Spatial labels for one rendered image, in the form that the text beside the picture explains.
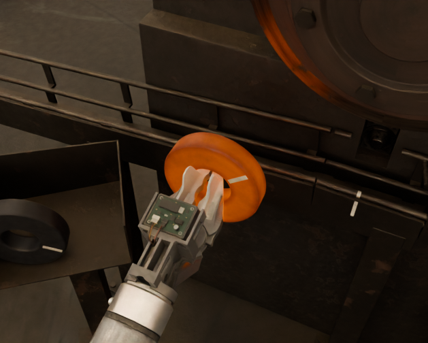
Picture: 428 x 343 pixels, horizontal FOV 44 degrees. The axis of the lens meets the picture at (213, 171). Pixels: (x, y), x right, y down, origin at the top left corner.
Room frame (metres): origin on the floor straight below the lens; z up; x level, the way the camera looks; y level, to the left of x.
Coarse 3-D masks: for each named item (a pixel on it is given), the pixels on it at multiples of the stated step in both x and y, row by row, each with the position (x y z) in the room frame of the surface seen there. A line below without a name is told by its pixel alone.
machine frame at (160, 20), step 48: (192, 0) 0.88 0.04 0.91; (240, 0) 0.84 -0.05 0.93; (144, 48) 0.86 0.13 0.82; (192, 48) 0.82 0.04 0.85; (240, 48) 0.78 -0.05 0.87; (240, 96) 0.78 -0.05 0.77; (288, 96) 0.74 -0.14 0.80; (240, 144) 0.78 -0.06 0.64; (288, 144) 0.73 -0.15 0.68; (336, 144) 0.70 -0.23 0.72; (384, 192) 0.65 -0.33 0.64; (240, 240) 0.77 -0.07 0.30; (288, 240) 0.72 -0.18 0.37; (336, 240) 0.67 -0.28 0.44; (240, 288) 0.77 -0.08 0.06; (288, 288) 0.71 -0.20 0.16; (336, 288) 0.66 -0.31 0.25; (384, 288) 0.62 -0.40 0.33; (384, 336) 0.60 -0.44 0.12
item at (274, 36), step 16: (256, 0) 0.67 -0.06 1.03; (272, 16) 0.66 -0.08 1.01; (272, 32) 0.66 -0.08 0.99; (288, 48) 0.64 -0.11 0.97; (288, 64) 0.64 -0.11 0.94; (304, 80) 0.63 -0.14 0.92; (336, 96) 0.61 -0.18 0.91; (352, 112) 0.60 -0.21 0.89; (368, 112) 0.59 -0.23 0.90; (400, 128) 0.57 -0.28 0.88; (416, 128) 0.56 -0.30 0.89
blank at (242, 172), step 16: (176, 144) 0.54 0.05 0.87; (192, 144) 0.52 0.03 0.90; (208, 144) 0.51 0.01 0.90; (224, 144) 0.52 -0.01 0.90; (176, 160) 0.53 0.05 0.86; (192, 160) 0.52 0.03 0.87; (208, 160) 0.51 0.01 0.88; (224, 160) 0.50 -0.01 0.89; (240, 160) 0.50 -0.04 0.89; (256, 160) 0.51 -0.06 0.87; (176, 176) 0.53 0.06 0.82; (224, 176) 0.50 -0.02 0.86; (240, 176) 0.49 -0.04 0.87; (256, 176) 0.49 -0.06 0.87; (224, 192) 0.52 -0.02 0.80; (240, 192) 0.48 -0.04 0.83; (256, 192) 0.48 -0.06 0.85; (224, 208) 0.49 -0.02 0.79; (240, 208) 0.48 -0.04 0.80; (256, 208) 0.47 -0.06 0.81
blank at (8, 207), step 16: (0, 208) 0.52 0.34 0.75; (16, 208) 0.52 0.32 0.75; (32, 208) 0.53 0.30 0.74; (48, 208) 0.54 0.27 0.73; (0, 224) 0.51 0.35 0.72; (16, 224) 0.51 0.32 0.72; (32, 224) 0.51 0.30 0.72; (48, 224) 0.51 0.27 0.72; (64, 224) 0.53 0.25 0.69; (0, 240) 0.51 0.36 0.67; (16, 240) 0.53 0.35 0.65; (32, 240) 0.53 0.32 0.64; (48, 240) 0.51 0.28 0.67; (64, 240) 0.51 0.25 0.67; (0, 256) 0.51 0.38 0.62; (16, 256) 0.51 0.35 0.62; (32, 256) 0.51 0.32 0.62; (48, 256) 0.51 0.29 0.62
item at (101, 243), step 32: (0, 160) 0.67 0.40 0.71; (32, 160) 0.68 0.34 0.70; (64, 160) 0.69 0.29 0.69; (96, 160) 0.70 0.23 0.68; (0, 192) 0.66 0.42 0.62; (32, 192) 0.67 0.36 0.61; (64, 192) 0.68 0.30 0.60; (96, 192) 0.68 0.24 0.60; (96, 224) 0.60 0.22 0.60; (128, 224) 0.56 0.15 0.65; (64, 256) 0.53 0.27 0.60; (96, 256) 0.53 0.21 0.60; (128, 256) 0.52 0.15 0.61; (0, 288) 0.47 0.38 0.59; (96, 288) 0.56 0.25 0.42; (96, 320) 0.56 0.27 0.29
